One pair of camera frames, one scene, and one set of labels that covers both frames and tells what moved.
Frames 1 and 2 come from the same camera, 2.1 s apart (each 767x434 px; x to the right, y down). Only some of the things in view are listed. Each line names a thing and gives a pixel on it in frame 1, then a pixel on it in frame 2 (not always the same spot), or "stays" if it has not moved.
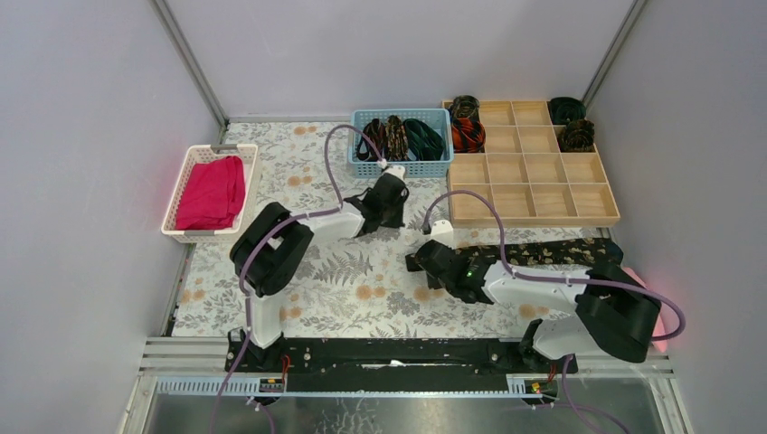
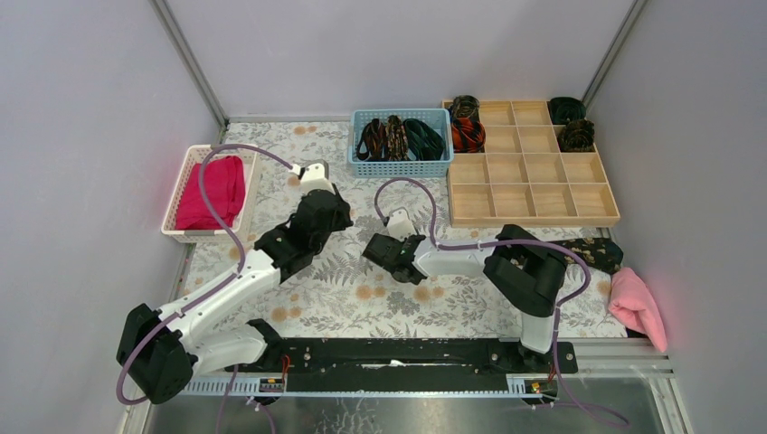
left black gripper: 388,200 -> 326,203
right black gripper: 432,283 -> 402,242
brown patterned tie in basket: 396,142 stays
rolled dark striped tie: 464,106 stays
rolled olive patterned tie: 577,136 stays
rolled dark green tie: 566,109 stays
